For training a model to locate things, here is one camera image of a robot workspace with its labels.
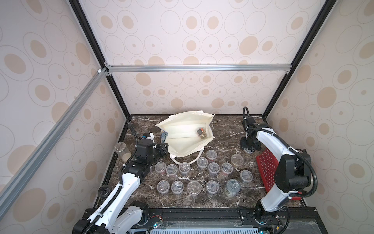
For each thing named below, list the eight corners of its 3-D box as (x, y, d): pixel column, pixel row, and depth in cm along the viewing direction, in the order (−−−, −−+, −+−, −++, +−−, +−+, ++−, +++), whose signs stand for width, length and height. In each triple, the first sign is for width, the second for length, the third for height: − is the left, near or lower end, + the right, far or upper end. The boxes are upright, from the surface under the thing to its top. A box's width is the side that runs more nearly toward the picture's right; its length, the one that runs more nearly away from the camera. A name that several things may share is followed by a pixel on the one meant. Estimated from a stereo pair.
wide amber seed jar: (230, 168, 93) (232, 164, 88) (228, 158, 98) (230, 153, 93) (242, 168, 93) (245, 164, 88) (239, 158, 98) (242, 153, 93)
